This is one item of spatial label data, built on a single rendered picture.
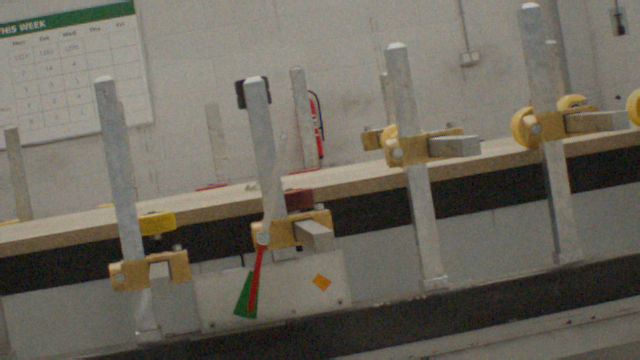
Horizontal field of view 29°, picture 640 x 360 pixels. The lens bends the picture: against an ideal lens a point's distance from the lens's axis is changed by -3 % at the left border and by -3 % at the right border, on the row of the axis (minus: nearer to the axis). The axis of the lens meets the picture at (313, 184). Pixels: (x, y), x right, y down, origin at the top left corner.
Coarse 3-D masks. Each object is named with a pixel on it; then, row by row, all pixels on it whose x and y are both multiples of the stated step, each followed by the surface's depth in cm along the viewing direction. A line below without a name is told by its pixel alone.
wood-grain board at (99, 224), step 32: (384, 160) 301; (448, 160) 252; (480, 160) 240; (512, 160) 241; (192, 192) 304; (224, 192) 277; (256, 192) 254; (320, 192) 237; (352, 192) 237; (32, 224) 280; (64, 224) 256; (96, 224) 236; (192, 224) 234; (0, 256) 230
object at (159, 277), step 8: (152, 264) 210; (160, 264) 208; (152, 272) 197; (160, 272) 195; (168, 272) 197; (152, 280) 188; (160, 280) 188; (168, 280) 189; (152, 288) 188; (160, 288) 188; (168, 288) 188; (152, 296) 188; (160, 296) 188
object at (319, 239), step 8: (296, 224) 210; (304, 224) 207; (312, 224) 204; (296, 232) 212; (304, 232) 199; (312, 232) 190; (320, 232) 188; (328, 232) 187; (304, 240) 201; (312, 240) 189; (320, 240) 187; (328, 240) 187; (312, 248) 191; (320, 248) 187; (328, 248) 187
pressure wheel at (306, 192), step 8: (288, 192) 225; (296, 192) 224; (304, 192) 225; (288, 200) 224; (296, 200) 224; (304, 200) 225; (312, 200) 227; (288, 208) 224; (296, 208) 224; (304, 208) 225; (296, 248) 228
